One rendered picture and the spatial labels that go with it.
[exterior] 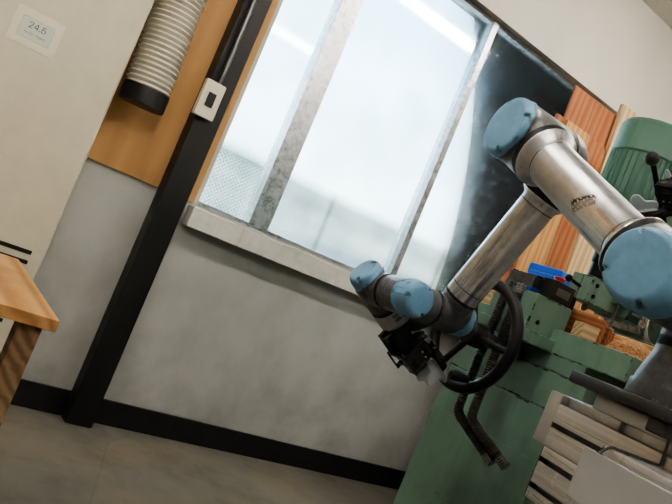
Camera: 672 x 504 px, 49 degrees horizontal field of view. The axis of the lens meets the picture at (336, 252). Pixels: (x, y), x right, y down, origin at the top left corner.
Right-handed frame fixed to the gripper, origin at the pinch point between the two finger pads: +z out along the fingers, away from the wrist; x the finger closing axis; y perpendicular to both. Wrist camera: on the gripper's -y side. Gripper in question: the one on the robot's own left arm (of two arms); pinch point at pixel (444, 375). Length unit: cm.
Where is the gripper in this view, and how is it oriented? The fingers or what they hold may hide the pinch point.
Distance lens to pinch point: 173.9
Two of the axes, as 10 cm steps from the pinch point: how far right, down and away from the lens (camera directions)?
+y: -6.8, 6.5, -3.4
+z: 5.2, 7.5, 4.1
